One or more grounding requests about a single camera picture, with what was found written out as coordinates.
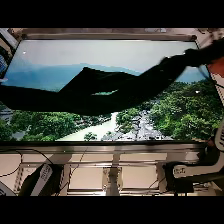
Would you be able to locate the silver frame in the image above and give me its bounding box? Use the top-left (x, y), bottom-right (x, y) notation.
top-left (0, 29), bottom-right (224, 197)

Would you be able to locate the black cable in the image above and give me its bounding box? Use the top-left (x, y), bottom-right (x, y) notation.
top-left (57, 148), bottom-right (90, 197)

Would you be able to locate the black garment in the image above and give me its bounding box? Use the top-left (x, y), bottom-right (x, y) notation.
top-left (0, 39), bottom-right (224, 117)

